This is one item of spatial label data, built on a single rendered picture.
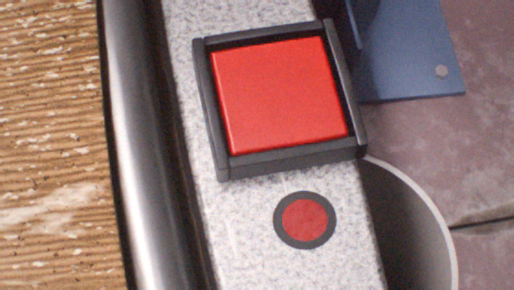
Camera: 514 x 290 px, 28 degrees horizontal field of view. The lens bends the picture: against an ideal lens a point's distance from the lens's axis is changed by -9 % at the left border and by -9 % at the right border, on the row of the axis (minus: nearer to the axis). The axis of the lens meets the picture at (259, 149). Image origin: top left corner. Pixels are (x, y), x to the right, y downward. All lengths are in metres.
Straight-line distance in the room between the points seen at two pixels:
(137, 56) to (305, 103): 0.09
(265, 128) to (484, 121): 1.12
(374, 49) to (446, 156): 0.20
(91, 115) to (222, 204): 0.08
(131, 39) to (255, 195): 0.11
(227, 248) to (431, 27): 1.19
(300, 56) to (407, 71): 1.08
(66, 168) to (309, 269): 0.13
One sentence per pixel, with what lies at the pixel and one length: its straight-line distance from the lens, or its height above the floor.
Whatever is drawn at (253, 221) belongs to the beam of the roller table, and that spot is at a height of 0.91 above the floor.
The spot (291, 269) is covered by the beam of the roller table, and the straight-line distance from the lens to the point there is 0.55.
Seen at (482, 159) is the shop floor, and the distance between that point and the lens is 1.63.
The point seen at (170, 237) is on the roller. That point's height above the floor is 0.92.
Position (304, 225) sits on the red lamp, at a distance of 0.55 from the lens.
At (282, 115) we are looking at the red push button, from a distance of 0.56.
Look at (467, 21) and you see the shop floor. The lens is 1.75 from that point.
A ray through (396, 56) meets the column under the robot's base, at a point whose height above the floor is 0.01.
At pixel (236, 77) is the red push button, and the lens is 0.57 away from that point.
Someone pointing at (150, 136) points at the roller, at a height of 0.92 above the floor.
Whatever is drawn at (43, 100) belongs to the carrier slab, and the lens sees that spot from 0.56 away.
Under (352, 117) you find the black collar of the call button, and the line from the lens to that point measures 0.56.
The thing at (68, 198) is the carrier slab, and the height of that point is 0.94.
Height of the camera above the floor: 1.43
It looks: 65 degrees down
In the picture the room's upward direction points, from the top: 7 degrees clockwise
